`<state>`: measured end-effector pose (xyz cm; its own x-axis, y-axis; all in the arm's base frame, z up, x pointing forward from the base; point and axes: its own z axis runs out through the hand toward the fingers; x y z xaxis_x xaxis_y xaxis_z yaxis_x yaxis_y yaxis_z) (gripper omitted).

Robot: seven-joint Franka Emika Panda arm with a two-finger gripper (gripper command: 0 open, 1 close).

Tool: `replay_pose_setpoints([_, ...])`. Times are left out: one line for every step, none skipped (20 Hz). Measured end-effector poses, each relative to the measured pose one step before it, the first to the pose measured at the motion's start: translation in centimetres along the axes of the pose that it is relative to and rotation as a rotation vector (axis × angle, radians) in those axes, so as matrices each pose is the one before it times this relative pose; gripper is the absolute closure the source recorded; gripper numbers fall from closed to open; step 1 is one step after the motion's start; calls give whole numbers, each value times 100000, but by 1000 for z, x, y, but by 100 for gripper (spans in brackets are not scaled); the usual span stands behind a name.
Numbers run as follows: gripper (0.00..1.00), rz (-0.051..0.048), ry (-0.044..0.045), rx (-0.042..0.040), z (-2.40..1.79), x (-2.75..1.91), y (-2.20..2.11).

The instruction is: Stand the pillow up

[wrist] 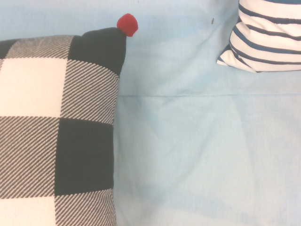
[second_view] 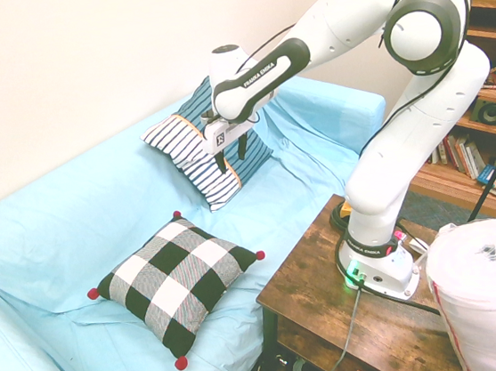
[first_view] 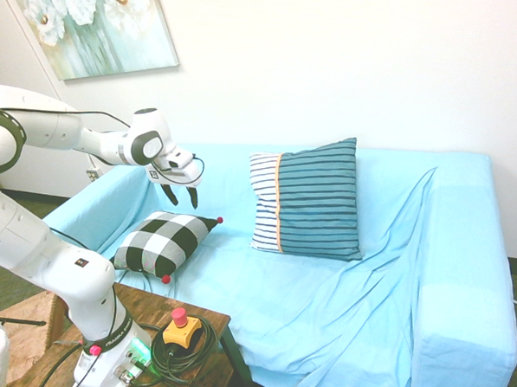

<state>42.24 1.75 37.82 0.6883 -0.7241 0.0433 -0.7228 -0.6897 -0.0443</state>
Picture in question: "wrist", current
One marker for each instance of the black white checkered pillow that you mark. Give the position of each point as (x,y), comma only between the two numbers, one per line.
(58,117)

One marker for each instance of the navy striped white pillow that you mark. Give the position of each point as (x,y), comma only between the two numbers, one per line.
(265,40)

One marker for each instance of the light blue bed sheet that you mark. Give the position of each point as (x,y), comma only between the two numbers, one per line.
(200,141)

